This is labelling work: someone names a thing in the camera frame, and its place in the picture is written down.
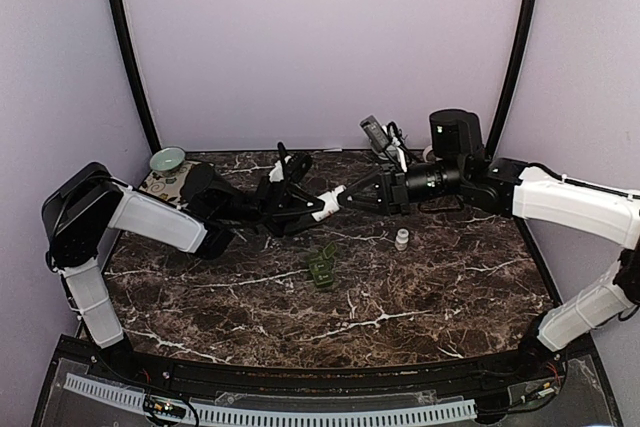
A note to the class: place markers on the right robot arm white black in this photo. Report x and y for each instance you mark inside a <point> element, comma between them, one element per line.
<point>523,190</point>

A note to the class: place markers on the green weekly pill organizer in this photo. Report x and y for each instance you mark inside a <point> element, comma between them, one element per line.
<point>320,264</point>

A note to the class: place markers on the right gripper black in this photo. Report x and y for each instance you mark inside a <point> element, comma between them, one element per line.
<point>394,196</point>

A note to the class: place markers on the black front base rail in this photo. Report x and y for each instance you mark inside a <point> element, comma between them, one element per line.
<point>205,379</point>

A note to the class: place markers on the pale green bowl left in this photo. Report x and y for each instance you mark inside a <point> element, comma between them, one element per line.
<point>167,161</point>

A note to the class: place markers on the black frame post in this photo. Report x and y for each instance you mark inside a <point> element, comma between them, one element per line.
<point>511,77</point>
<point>128,56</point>

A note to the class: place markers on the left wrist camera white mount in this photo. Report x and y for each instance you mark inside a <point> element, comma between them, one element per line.
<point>292,164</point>

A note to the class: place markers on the cream ceramic mug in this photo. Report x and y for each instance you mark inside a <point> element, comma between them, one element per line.
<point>428,154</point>

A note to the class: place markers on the patterned coaster under bowl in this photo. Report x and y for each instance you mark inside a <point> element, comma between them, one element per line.
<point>168,188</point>

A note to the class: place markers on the left black frame post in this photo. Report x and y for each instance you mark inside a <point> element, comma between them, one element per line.
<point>128,56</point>

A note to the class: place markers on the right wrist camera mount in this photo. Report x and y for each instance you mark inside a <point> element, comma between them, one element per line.
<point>386,142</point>

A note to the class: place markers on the right black frame post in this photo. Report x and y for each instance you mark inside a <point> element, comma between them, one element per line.
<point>511,77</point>

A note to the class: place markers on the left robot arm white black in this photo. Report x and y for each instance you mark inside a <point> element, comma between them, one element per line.
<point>203,222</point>

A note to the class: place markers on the white slotted cable duct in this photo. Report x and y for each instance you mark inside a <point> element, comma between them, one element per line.
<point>203,414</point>

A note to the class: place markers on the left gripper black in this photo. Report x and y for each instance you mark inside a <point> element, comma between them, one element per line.
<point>278,208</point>

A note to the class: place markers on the white pill bottle front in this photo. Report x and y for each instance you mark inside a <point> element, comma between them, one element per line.
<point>331,204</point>

